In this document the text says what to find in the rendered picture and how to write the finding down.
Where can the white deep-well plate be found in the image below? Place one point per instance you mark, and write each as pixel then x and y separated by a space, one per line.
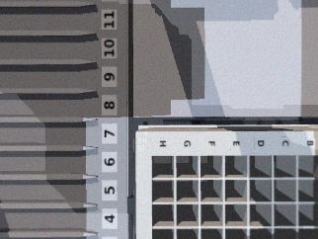
pixel 227 181

